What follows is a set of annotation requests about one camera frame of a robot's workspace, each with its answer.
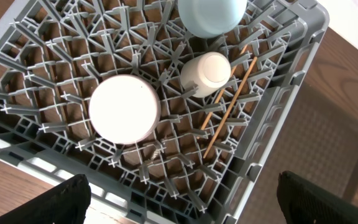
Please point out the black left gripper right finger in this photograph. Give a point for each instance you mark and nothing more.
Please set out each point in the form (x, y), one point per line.
(301, 201)

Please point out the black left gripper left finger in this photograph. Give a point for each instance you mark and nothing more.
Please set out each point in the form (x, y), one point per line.
(65, 203)

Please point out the pink bowl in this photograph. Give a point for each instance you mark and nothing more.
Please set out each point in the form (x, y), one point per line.
(124, 109)

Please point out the plain wooden chopstick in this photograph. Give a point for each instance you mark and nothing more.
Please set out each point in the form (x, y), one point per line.
(230, 107)

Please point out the patterned wooden chopstick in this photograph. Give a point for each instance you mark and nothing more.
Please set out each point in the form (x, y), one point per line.
(220, 94)

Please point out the cream plastic cup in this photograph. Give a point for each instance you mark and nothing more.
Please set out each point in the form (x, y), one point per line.
(209, 72)

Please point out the light blue bowl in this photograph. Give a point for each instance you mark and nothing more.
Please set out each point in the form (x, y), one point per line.
(210, 18)

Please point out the dark brown serving tray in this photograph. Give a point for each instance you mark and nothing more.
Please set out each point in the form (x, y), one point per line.
(319, 142)

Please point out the grey plastic dish rack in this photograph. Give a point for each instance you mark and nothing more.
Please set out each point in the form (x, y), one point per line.
(169, 108)

